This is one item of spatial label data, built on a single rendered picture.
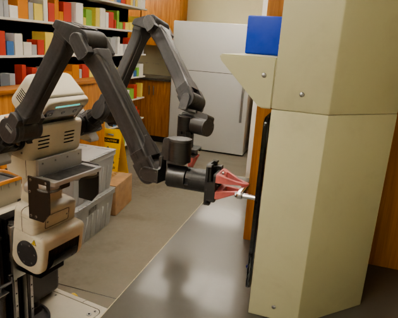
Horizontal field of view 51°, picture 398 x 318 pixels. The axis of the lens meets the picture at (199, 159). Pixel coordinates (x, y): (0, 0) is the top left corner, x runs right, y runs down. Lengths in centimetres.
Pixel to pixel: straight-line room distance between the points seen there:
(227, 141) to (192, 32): 159
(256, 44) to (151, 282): 64
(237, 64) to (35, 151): 91
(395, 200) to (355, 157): 38
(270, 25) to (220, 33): 487
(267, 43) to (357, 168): 36
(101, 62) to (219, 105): 489
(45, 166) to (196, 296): 77
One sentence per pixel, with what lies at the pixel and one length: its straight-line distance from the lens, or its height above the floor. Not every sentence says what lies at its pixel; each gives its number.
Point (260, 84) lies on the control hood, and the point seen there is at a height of 146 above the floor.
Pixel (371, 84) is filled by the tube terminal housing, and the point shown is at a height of 147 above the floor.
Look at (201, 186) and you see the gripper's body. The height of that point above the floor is 120.
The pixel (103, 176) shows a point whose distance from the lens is 339.
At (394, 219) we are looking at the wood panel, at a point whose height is 109.
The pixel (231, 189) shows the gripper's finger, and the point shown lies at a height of 119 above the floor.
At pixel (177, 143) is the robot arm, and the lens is 101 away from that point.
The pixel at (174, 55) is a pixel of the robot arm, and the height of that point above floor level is 148.
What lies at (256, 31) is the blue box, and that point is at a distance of 107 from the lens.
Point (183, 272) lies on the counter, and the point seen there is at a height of 94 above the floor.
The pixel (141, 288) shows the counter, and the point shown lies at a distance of 109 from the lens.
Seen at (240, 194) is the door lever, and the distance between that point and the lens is 96.
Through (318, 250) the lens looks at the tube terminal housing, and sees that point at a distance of 96.
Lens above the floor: 153
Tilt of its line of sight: 15 degrees down
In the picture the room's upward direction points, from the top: 4 degrees clockwise
